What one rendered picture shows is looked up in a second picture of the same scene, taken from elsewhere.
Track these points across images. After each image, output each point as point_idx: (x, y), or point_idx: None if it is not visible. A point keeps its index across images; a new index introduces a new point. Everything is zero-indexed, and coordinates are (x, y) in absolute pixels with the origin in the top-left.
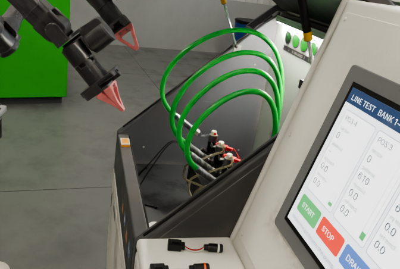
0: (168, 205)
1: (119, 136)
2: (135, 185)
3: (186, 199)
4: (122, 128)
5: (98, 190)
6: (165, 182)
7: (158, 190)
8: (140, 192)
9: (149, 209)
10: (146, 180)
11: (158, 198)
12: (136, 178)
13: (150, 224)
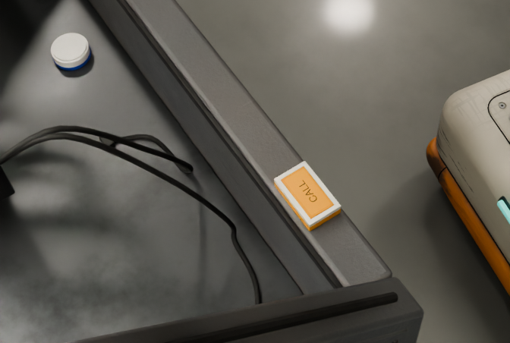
0: (75, 175)
1: (371, 251)
2: None
3: (28, 236)
4: (390, 289)
5: None
6: (134, 303)
7: (136, 235)
8: None
9: (119, 124)
10: (207, 273)
11: (120, 191)
12: (142, 13)
13: (79, 43)
